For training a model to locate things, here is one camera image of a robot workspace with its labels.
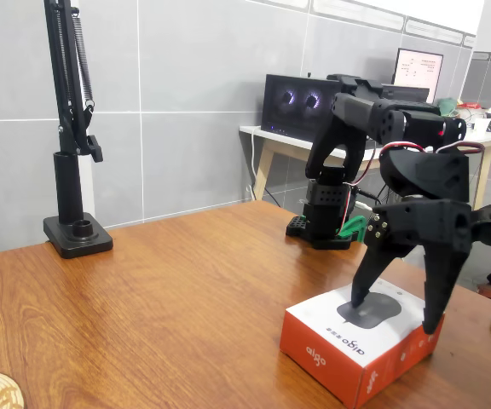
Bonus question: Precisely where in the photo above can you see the white orange mouse box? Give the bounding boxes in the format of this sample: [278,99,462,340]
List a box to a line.
[279,279,447,409]

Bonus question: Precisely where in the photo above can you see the green table clamp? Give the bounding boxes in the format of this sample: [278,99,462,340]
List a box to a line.
[336,215,368,246]

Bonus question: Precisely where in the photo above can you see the green cloth bundle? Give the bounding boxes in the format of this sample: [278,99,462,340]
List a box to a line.
[436,96,460,117]

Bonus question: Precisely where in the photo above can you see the computer monitor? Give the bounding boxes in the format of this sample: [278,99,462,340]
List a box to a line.
[392,48,445,106]

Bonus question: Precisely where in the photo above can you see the white table wooden legs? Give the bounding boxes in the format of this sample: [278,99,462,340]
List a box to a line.
[239,123,491,210]

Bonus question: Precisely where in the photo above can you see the black computer case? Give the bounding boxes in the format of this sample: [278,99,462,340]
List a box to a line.
[261,73,432,138]

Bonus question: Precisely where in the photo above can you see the black stand clamp base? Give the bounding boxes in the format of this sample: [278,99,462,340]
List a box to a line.
[43,151,114,260]

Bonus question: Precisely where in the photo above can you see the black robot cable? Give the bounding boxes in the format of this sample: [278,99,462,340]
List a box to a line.
[357,188,384,206]

